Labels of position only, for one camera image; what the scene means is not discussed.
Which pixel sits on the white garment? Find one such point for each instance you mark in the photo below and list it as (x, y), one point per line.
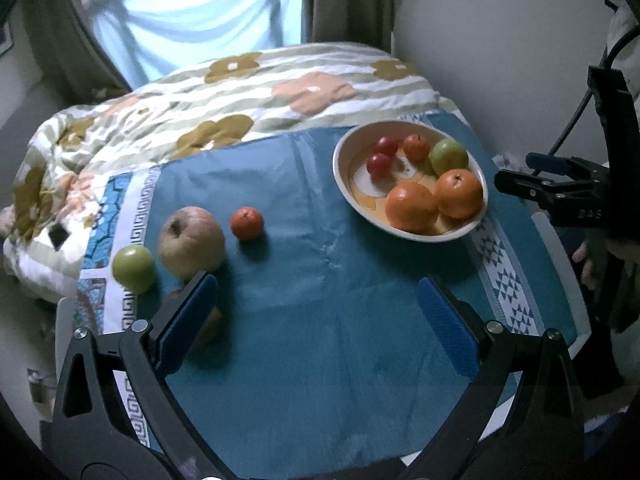
(627, 20)

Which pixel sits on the person's right hand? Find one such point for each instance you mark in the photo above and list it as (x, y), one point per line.
(587, 265)

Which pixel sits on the framed wall poster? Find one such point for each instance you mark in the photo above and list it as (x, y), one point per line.
(5, 40)

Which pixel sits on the cream bowl with bear print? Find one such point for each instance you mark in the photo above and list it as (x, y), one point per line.
(357, 195)

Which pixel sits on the red cherry tomato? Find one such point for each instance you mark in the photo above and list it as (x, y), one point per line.
(379, 165)
(386, 146)

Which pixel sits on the pale reddish apple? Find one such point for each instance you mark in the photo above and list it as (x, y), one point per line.
(191, 245)

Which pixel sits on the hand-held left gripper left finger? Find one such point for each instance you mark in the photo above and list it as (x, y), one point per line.
(187, 325)

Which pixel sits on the grey-brown curtain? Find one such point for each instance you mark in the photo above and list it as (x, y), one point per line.
(345, 0)
(70, 25)

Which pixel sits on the large orange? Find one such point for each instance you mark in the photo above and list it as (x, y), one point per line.
(459, 192)
(411, 206)

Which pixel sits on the green apple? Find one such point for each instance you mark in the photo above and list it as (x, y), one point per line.
(449, 156)
(132, 268)

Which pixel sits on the small tangerine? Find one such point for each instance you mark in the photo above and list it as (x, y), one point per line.
(416, 146)
(246, 222)

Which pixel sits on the light blue window cloth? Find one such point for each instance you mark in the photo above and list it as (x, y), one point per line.
(200, 20)

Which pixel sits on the crumpled white bag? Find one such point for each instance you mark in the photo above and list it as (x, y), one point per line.
(507, 161)

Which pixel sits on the floral striped blanket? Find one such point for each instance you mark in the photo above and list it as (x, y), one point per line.
(250, 105)

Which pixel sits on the blue patterned tablecloth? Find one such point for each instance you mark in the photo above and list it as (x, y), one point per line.
(300, 335)

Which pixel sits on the small black device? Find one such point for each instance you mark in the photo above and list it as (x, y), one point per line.
(59, 236)

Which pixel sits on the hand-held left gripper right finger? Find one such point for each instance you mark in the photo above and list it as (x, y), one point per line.
(447, 327)

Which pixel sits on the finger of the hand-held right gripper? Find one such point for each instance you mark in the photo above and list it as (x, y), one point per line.
(547, 162)
(520, 185)

